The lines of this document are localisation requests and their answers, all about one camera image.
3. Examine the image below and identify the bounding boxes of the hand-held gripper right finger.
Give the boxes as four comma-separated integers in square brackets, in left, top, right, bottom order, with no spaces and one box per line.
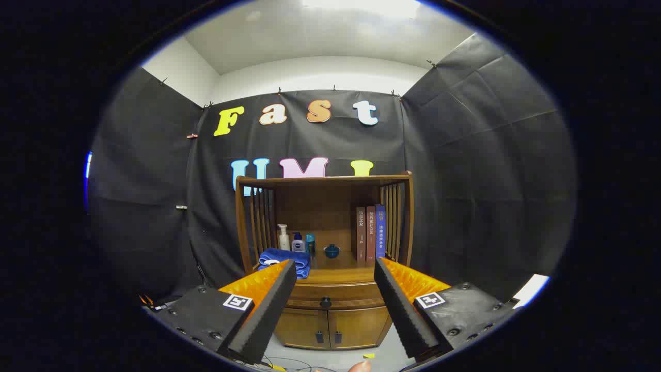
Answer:
[373,257,518,362]

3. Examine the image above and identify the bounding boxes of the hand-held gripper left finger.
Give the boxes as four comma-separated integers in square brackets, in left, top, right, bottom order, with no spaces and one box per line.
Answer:
[145,259,298,372]

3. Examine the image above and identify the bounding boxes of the wooden drawer with black knob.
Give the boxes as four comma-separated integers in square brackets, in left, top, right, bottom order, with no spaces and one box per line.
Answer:
[284,283,385,311]

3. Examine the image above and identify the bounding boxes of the wooden cabinet door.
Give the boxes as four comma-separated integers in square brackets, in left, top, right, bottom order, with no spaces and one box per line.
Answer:
[328,306,391,348]
[274,308,331,348]

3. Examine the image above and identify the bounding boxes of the wooden countertop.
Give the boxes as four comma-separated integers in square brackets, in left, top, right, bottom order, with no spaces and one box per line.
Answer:
[257,252,383,285]

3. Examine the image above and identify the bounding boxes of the wooden cabinet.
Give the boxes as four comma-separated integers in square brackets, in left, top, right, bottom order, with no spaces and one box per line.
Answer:
[235,172,414,351]

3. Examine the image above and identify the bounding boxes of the folded blue towel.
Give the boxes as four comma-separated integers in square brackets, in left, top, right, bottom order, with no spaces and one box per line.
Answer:
[258,248,311,280]

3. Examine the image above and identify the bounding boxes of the blue book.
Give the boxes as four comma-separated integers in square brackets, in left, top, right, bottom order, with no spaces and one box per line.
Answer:
[375,204,386,259]

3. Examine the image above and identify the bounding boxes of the reddish brown book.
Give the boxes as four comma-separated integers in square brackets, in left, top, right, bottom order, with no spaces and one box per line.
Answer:
[366,206,376,261]

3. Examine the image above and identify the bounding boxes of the dark brown book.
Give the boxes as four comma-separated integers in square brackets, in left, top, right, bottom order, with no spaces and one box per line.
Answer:
[356,207,367,262]

